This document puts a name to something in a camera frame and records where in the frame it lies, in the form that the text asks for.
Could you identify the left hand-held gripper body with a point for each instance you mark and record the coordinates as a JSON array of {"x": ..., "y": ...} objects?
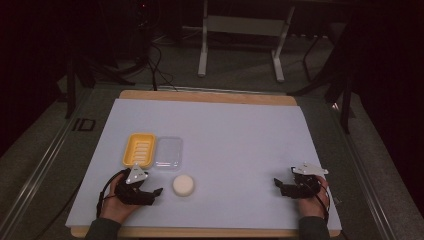
[{"x": 135, "y": 196}]

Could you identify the black metal stand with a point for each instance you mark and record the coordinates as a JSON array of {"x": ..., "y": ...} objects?
[{"x": 346, "y": 100}]

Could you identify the person's left hand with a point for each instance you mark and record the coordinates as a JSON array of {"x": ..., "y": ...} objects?
[{"x": 111, "y": 208}]

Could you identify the white table mat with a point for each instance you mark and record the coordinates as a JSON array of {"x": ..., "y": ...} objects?
[{"x": 233, "y": 143}]

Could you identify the white round soap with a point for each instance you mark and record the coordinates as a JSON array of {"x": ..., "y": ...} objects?
[{"x": 183, "y": 185}]

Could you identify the yellow soap dish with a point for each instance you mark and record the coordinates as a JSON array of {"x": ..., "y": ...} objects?
[{"x": 131, "y": 156}]

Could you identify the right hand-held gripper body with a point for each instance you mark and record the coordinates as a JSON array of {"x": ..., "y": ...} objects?
[{"x": 305, "y": 188}]

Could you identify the white metal stand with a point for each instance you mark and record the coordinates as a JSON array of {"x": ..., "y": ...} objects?
[{"x": 246, "y": 25}]

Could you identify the person's right hand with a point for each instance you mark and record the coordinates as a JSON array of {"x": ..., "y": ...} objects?
[{"x": 311, "y": 206}]

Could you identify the dark equipment tripod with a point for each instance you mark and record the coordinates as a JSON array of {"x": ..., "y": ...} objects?
[{"x": 141, "y": 33}]

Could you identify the wooden table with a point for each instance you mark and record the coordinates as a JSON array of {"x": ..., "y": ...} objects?
[{"x": 206, "y": 96}]

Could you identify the clear plastic tray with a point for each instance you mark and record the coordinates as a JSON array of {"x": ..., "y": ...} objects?
[{"x": 168, "y": 151}]

